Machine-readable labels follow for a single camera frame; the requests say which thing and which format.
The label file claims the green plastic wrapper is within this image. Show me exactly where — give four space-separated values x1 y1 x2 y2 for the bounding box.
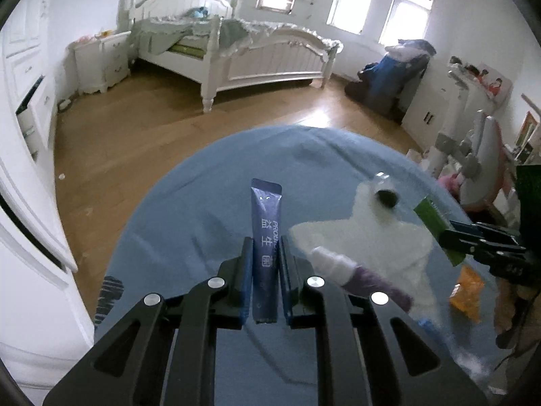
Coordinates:
414 197 466 267

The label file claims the dark blue sachet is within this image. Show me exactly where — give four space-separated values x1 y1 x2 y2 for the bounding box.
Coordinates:
250 179 282 323

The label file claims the orange plastic wrapper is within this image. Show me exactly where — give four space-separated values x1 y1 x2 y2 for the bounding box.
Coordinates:
448 265 485 323

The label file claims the pink grey desk chair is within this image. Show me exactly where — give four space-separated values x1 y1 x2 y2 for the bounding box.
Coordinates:
428 110 507 213

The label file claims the white study desk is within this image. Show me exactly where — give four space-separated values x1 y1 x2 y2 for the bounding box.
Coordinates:
511 93 540 165

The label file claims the white fluffy plush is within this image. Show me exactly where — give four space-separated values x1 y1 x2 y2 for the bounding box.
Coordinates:
289 181 441 324

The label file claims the white wardrobe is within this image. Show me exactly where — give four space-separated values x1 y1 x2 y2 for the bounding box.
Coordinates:
1 0 94 391

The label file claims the white cabinet dresser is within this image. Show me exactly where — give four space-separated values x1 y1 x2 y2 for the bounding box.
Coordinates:
401 65 500 152

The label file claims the pile of clothes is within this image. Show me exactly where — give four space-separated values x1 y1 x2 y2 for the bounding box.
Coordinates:
345 40 437 125

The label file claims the white nightstand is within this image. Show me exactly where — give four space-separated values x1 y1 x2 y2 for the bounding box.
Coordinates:
72 31 131 94

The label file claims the white wooden bed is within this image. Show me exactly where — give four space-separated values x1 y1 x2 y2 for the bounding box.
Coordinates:
128 0 343 112

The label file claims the white desk leg post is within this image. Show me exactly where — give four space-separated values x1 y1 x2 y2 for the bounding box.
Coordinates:
426 64 469 179

